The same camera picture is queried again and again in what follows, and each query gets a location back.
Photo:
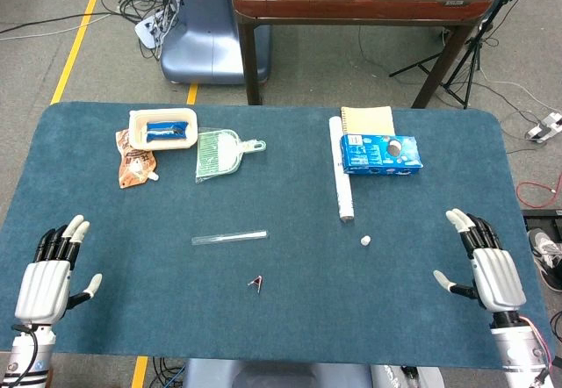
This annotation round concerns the kraft spiral notebook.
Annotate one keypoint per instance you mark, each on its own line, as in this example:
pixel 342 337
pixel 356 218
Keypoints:
pixel 369 120

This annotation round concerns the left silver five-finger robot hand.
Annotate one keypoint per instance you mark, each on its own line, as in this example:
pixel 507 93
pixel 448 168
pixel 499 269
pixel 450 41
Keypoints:
pixel 44 287

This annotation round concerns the red binder clip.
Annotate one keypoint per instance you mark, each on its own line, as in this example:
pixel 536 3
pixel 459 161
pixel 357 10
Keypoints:
pixel 257 282

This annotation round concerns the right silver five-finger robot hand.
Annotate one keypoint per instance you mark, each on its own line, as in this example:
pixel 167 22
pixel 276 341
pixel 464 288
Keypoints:
pixel 498 278

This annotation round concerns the small white ball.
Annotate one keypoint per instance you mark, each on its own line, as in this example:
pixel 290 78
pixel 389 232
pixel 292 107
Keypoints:
pixel 365 241

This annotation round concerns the blue-grey own robot base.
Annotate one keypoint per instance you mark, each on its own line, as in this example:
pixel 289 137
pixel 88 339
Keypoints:
pixel 263 375

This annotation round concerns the brown mahjong table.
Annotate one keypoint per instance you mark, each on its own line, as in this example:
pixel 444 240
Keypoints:
pixel 351 8

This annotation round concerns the white paper roll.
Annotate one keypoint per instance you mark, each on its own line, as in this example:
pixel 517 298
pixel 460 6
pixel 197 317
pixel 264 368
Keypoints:
pixel 344 195

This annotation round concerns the black flat floor device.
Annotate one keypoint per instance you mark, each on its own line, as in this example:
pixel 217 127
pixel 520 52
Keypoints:
pixel 542 221

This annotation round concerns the black tripod stand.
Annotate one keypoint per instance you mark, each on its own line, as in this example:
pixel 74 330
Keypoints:
pixel 475 40

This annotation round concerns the white power strip with switch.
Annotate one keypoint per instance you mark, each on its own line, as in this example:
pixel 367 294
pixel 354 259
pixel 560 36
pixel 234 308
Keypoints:
pixel 544 128

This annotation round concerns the blue felt table cover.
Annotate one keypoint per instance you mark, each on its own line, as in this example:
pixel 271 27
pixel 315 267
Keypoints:
pixel 281 195

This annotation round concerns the cream plastic food container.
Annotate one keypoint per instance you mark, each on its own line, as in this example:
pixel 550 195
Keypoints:
pixel 175 145

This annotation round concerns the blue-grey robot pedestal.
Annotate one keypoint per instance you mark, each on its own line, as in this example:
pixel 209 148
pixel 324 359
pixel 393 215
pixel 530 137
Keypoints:
pixel 197 41

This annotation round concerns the white power strip with plugs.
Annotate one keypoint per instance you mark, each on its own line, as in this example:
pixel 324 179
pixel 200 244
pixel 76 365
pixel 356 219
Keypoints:
pixel 147 30

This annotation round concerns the orange spout pouch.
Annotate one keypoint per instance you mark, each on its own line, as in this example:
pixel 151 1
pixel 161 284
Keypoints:
pixel 134 168

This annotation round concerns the blue Oreo cookie box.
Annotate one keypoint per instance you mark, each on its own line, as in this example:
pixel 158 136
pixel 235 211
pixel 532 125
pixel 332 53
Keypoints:
pixel 373 155

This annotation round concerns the grey black sneaker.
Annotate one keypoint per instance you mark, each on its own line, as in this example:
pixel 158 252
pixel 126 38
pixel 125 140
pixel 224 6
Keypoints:
pixel 544 252

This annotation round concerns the green dustpan brush set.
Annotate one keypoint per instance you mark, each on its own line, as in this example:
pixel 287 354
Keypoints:
pixel 219 155

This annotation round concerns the blue snack packet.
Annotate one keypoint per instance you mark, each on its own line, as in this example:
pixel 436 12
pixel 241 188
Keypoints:
pixel 167 131

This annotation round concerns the clear plastic tube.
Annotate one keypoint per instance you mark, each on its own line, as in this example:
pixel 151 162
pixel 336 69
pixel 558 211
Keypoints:
pixel 228 237

